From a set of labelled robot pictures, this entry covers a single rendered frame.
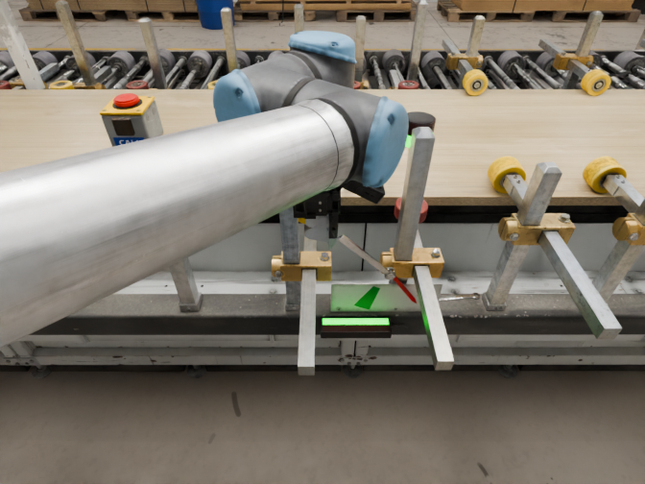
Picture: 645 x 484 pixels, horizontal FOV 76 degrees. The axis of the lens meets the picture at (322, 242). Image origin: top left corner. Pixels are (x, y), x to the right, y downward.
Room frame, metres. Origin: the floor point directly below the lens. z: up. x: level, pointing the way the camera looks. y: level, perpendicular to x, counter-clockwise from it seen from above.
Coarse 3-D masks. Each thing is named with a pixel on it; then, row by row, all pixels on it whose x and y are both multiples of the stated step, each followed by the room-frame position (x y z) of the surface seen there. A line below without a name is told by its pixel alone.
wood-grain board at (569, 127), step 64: (0, 128) 1.25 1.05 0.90; (64, 128) 1.25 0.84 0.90; (192, 128) 1.25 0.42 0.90; (448, 128) 1.25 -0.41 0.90; (512, 128) 1.25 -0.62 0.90; (576, 128) 1.25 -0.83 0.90; (640, 128) 1.25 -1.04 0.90; (448, 192) 0.88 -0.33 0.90; (576, 192) 0.88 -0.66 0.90; (640, 192) 0.88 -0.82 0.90
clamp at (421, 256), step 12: (384, 252) 0.69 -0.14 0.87; (420, 252) 0.69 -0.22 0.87; (384, 264) 0.66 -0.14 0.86; (396, 264) 0.65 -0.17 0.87; (408, 264) 0.65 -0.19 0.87; (420, 264) 0.65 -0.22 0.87; (432, 264) 0.65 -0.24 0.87; (396, 276) 0.65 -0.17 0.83; (408, 276) 0.65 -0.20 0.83; (432, 276) 0.65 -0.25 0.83
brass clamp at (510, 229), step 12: (516, 216) 0.69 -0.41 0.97; (552, 216) 0.69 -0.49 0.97; (504, 228) 0.67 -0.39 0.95; (516, 228) 0.66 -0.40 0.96; (528, 228) 0.65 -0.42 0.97; (540, 228) 0.65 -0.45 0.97; (552, 228) 0.65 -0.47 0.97; (564, 228) 0.65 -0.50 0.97; (504, 240) 0.66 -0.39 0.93; (516, 240) 0.65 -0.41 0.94; (528, 240) 0.65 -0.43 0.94; (564, 240) 0.65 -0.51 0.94
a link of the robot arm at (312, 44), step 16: (304, 32) 0.61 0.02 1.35; (320, 32) 0.62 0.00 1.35; (304, 48) 0.55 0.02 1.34; (320, 48) 0.55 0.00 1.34; (336, 48) 0.55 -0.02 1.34; (352, 48) 0.57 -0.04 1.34; (320, 64) 0.54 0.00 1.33; (336, 64) 0.55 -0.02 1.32; (352, 64) 0.58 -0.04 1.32; (336, 80) 0.55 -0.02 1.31; (352, 80) 0.58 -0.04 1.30
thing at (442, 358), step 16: (416, 240) 0.74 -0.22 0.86; (416, 272) 0.63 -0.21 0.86; (416, 288) 0.61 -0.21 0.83; (432, 288) 0.58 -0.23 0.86; (432, 304) 0.54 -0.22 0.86; (432, 320) 0.50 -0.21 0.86; (432, 336) 0.46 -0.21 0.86; (432, 352) 0.44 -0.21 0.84; (448, 352) 0.43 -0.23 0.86; (448, 368) 0.41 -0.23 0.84
